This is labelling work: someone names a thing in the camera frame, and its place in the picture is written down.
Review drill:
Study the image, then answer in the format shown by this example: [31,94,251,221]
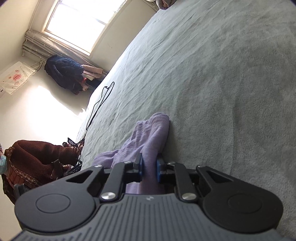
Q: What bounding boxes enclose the black cable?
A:
[79,81,115,144]

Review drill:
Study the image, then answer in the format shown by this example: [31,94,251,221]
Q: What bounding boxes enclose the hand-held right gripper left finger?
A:
[66,153,142,202]

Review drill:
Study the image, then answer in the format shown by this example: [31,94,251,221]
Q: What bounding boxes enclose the purple pants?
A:
[94,112,171,195]

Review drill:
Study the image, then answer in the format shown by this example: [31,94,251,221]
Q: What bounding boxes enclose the blue face mask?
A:
[0,154,10,176]

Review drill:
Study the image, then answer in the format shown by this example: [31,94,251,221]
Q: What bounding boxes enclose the white wall hanging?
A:
[0,61,37,95]

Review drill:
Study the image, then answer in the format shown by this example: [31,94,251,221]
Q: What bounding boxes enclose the dark blue hanging jacket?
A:
[44,54,84,95]

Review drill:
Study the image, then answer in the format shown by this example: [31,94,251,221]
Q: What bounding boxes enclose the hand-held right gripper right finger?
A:
[157,158,234,202]

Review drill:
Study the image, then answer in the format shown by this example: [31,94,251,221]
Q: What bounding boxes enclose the bed with grey sheet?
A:
[75,0,296,241]

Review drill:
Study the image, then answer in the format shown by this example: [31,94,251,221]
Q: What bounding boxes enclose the folded grey pink duvet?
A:
[154,0,179,11]

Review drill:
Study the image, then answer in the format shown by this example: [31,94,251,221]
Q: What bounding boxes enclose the window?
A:
[42,0,129,56]

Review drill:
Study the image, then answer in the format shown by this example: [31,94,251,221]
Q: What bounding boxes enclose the pink hanging garment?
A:
[82,64,104,82]

